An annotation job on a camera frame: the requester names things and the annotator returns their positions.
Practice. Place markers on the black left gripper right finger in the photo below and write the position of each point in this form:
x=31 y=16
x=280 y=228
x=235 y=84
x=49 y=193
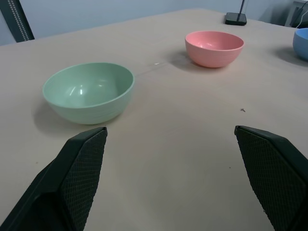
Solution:
x=272 y=173

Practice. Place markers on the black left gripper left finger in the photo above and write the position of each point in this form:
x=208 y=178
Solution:
x=72 y=178

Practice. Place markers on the green plastic bowl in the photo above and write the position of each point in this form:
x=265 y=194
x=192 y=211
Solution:
x=87 y=92

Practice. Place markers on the blue plastic bowl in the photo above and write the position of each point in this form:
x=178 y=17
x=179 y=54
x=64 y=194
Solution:
x=302 y=43

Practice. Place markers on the red plastic bowl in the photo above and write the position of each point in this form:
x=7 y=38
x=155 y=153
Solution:
x=214 y=49

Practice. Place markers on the black stand base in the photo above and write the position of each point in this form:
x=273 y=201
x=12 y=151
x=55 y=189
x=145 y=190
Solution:
x=236 y=18

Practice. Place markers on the dark studded chair back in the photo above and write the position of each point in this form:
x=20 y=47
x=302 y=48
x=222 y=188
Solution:
x=16 y=19

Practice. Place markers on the black stand pole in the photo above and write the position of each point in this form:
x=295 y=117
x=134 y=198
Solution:
x=241 y=6

